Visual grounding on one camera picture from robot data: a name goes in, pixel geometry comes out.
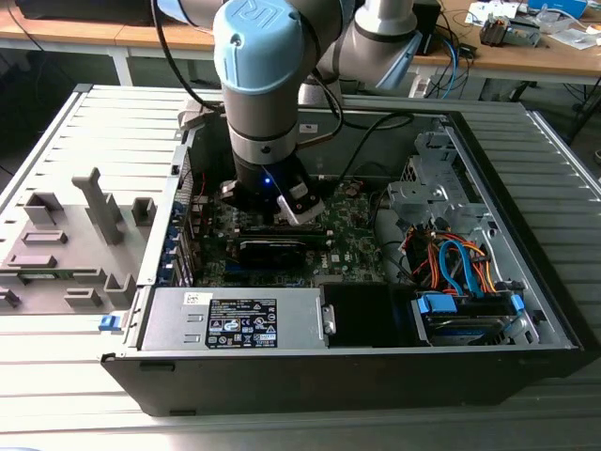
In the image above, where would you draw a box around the green motherboard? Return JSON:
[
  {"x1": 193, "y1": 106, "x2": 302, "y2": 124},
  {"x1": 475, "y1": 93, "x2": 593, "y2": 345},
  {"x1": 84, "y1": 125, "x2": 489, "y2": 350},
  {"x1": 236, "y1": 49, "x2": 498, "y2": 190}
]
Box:
[{"x1": 187, "y1": 176, "x2": 392, "y2": 288}]

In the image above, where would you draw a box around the silver power supply unit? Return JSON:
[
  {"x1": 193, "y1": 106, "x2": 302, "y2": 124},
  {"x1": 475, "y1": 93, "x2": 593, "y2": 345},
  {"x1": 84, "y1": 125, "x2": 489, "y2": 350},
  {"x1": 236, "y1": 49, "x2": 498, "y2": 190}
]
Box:
[{"x1": 138, "y1": 286, "x2": 337, "y2": 351}]

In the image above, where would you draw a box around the black box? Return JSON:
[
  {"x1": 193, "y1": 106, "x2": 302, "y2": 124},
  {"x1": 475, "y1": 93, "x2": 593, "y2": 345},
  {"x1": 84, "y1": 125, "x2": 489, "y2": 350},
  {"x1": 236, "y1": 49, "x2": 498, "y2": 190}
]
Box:
[{"x1": 13, "y1": 0, "x2": 159, "y2": 27}]

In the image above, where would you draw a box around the wooden desk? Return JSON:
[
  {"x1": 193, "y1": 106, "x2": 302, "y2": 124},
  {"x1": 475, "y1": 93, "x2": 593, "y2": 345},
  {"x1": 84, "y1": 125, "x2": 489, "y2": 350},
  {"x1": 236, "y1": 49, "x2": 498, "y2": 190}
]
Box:
[
  {"x1": 0, "y1": 0, "x2": 217, "y2": 54},
  {"x1": 412, "y1": 0, "x2": 601, "y2": 79}
]

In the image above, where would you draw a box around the silver metal drive cage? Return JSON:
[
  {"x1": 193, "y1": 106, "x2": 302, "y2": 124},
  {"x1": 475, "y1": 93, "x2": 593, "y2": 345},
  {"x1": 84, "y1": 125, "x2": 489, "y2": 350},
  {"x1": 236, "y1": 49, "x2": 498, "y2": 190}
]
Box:
[{"x1": 382, "y1": 130, "x2": 492, "y2": 231}]

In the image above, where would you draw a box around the blue wire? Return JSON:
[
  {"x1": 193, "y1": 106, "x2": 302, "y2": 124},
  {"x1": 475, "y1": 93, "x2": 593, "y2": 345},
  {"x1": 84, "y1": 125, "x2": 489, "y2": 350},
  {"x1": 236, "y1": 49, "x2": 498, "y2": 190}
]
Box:
[{"x1": 439, "y1": 239, "x2": 485, "y2": 297}]

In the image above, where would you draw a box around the black plastic shroud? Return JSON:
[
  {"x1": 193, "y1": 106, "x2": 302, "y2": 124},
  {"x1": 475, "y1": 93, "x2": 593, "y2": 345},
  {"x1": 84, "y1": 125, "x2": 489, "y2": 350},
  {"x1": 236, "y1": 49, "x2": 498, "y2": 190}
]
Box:
[{"x1": 321, "y1": 283, "x2": 393, "y2": 349}]

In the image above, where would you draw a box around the CPU cooler heat sink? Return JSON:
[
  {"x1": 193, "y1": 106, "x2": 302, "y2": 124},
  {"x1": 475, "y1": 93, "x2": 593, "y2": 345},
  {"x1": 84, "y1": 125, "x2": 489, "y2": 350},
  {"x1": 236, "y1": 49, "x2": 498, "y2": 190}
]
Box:
[{"x1": 479, "y1": 12, "x2": 542, "y2": 48}]

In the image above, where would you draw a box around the black desktop device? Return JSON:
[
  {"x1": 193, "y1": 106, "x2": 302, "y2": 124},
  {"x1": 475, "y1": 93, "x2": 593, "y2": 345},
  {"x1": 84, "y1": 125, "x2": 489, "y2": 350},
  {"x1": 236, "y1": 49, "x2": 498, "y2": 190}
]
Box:
[{"x1": 415, "y1": 0, "x2": 443, "y2": 56}]

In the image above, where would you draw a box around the hard disk in blue carrier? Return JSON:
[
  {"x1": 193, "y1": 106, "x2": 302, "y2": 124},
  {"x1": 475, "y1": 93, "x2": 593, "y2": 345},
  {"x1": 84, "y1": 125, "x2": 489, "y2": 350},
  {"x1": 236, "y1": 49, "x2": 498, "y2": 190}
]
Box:
[{"x1": 411, "y1": 288, "x2": 527, "y2": 347}]

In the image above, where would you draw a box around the grey parts rack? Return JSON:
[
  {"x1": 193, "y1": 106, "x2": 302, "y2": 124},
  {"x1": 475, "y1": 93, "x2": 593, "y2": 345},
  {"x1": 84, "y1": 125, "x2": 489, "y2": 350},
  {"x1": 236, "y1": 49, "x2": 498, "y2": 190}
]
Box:
[{"x1": 0, "y1": 166, "x2": 159, "y2": 316}]

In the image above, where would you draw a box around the black PC case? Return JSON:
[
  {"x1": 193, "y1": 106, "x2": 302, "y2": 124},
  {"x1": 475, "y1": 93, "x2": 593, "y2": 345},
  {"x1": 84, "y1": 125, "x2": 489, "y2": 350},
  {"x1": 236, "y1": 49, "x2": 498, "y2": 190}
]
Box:
[{"x1": 100, "y1": 96, "x2": 597, "y2": 419}]

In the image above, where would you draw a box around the blue cardboard box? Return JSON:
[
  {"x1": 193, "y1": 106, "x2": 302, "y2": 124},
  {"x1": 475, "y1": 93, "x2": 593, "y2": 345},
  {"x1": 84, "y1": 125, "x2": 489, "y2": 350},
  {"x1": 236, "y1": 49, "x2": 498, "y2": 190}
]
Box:
[{"x1": 528, "y1": 0, "x2": 589, "y2": 19}]

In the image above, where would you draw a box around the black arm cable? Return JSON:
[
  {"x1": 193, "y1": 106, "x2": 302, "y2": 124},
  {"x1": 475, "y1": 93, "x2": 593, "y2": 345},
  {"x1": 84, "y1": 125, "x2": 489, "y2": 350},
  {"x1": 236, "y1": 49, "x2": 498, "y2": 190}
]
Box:
[{"x1": 150, "y1": 0, "x2": 224, "y2": 114}]

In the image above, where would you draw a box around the black graphics card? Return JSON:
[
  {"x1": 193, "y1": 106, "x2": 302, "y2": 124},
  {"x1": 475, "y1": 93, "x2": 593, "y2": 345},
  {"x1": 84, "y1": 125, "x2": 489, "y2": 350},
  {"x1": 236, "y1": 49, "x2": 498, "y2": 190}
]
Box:
[{"x1": 226, "y1": 238, "x2": 309, "y2": 272}]

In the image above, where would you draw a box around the thick black camera cable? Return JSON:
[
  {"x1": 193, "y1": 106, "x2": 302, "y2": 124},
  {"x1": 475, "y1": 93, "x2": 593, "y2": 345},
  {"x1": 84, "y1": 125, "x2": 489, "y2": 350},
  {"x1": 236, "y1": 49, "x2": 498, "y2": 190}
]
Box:
[{"x1": 295, "y1": 74, "x2": 417, "y2": 184}]

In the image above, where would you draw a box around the red orange wire bundle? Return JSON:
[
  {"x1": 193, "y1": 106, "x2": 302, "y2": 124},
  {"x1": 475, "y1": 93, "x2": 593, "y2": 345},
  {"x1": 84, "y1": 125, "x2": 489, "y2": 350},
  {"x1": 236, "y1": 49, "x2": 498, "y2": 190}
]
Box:
[{"x1": 404, "y1": 225, "x2": 445, "y2": 288}]

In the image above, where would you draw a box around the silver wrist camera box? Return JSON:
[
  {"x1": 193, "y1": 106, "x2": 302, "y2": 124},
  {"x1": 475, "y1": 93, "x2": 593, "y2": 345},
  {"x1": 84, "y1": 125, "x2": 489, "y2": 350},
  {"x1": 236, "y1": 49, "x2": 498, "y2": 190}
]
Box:
[{"x1": 275, "y1": 180, "x2": 325, "y2": 227}]

